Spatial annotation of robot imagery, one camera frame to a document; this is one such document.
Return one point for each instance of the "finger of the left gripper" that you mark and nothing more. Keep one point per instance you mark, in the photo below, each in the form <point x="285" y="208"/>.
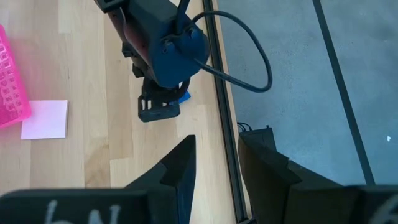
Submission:
<point x="155" y="90"/>
<point x="158" y="115"/>

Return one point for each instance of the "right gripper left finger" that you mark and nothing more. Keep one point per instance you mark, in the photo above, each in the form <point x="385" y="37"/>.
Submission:
<point x="180" y="174"/>

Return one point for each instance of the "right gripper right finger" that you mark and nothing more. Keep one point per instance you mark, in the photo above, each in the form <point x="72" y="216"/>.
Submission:
<point x="270" y="193"/>

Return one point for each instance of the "blue eraser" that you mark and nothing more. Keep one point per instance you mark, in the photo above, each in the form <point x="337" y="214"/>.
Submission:
<point x="185" y="98"/>

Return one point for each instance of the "pink-lidded clear pencil case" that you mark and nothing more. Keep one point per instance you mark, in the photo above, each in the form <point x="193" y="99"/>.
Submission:
<point x="11" y="87"/>

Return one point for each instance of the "pink sticky note pad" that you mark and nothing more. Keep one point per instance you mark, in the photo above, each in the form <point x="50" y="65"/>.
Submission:
<point x="45" y="119"/>

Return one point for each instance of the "black aluminium table frame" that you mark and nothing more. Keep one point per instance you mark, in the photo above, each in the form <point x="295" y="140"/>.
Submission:
<point x="223" y="93"/>

